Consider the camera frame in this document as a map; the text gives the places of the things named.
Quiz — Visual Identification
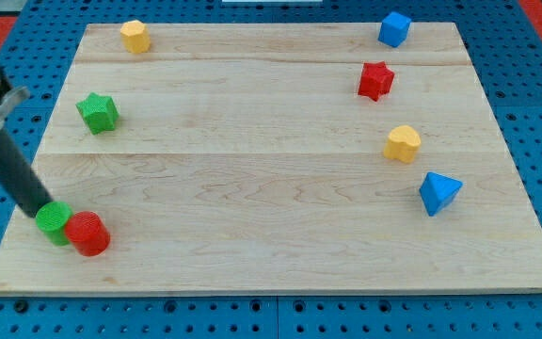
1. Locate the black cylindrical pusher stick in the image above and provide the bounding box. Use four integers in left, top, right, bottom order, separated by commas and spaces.
0, 129, 53, 218

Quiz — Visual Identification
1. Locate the blue triangle block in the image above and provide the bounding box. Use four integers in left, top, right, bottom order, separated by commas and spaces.
419, 171, 463, 217

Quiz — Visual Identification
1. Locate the wooden board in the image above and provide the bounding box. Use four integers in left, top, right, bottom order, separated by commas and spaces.
0, 22, 542, 297

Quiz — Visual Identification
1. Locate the blue cube block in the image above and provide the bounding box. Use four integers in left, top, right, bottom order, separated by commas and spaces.
377, 11, 412, 48

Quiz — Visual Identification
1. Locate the green star block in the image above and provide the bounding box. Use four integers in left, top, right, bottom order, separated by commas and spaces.
75, 92, 119, 135

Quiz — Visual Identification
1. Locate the yellow hexagon block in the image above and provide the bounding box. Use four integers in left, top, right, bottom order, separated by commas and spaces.
120, 20, 151, 54

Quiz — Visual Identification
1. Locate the yellow heart block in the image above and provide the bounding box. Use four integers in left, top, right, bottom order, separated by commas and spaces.
383, 125, 422, 164

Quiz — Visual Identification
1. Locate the red star block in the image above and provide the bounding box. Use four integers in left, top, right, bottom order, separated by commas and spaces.
358, 61, 394, 102

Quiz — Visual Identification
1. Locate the green cylinder block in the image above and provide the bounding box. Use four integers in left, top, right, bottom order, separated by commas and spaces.
35, 202, 73, 246

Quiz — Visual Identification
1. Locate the red cylinder block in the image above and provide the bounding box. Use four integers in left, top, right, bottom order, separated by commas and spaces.
64, 211, 110, 256

